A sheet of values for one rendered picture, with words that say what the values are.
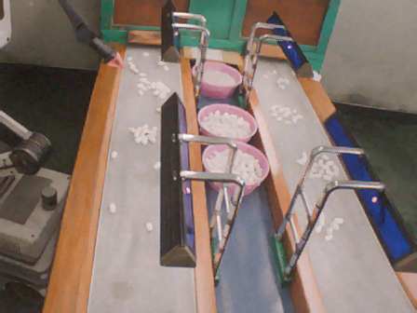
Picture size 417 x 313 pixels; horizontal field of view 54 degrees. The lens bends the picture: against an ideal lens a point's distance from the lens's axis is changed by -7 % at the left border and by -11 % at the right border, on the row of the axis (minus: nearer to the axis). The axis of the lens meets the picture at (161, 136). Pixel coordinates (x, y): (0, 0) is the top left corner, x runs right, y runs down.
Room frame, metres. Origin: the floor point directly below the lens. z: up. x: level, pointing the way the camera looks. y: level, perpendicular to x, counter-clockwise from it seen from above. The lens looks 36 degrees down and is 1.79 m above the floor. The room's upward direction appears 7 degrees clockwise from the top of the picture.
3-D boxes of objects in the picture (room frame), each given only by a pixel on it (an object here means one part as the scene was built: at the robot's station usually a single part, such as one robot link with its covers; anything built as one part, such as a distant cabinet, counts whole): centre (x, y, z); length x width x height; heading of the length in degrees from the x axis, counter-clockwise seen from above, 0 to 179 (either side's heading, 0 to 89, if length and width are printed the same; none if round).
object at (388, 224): (0.92, -0.61, 1.08); 0.62 x 0.08 x 0.07; 4
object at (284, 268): (0.91, -0.53, 0.90); 0.20 x 0.19 x 0.45; 4
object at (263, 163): (1.32, -0.30, 0.72); 0.27 x 0.27 x 0.10
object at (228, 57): (2.26, -0.24, 0.77); 0.33 x 0.15 x 0.01; 94
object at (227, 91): (2.04, -0.25, 0.72); 0.27 x 0.27 x 0.10
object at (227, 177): (0.88, -0.13, 0.90); 0.20 x 0.19 x 0.45; 4
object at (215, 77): (2.04, -0.25, 0.71); 0.22 x 0.22 x 0.06
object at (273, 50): (2.33, -0.57, 0.83); 0.30 x 0.06 x 0.07; 94
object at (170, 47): (1.85, 0.02, 1.08); 0.62 x 0.08 x 0.07; 4
